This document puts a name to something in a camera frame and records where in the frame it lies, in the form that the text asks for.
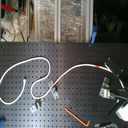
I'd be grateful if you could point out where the grey cable clip upper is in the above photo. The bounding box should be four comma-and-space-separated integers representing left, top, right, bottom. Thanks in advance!
48, 80, 54, 87

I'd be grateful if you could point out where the black pegboard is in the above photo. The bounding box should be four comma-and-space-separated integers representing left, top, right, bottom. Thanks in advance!
0, 43, 128, 128

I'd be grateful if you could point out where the orange hex key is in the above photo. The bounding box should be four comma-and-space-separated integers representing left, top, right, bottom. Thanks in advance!
64, 108, 90, 127

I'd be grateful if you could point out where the clear plastic storage bin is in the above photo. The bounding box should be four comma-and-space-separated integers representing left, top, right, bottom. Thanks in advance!
34, 0, 94, 43

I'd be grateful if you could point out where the blue object bottom left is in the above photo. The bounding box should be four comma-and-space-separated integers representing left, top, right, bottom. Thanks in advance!
0, 116, 6, 126

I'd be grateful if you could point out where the grey metal part bottom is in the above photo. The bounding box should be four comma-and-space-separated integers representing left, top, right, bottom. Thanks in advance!
94, 123, 118, 128

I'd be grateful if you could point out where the red and white clutter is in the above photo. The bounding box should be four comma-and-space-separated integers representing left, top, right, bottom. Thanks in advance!
0, 0, 33, 42

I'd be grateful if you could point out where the grey cable clip middle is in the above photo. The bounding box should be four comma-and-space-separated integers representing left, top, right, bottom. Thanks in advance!
51, 90, 59, 99

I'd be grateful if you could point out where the white cable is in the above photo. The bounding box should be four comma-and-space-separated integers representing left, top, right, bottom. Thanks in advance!
0, 56, 127, 105

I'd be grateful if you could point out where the blue clamp handle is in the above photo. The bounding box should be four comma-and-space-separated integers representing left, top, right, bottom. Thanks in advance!
90, 26, 98, 44

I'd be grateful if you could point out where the grey cable clip lowest left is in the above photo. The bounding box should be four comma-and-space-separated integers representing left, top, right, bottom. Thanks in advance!
30, 105, 38, 113

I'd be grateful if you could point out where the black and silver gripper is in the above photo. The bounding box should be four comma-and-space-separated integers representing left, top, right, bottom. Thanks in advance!
99, 59, 128, 99

